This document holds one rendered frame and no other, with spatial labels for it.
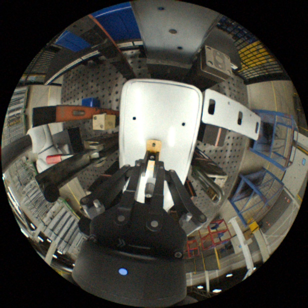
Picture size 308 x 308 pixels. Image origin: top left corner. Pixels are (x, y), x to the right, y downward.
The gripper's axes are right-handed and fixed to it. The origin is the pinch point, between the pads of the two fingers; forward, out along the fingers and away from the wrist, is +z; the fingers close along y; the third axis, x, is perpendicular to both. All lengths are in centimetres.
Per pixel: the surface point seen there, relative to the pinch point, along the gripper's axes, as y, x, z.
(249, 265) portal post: 336, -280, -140
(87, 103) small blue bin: -48, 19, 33
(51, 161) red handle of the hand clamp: -24.0, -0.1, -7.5
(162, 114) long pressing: 1.2, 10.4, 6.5
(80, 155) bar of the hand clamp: -13.9, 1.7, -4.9
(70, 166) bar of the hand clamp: -15.0, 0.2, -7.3
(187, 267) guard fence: 294, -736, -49
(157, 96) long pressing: -0.6, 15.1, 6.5
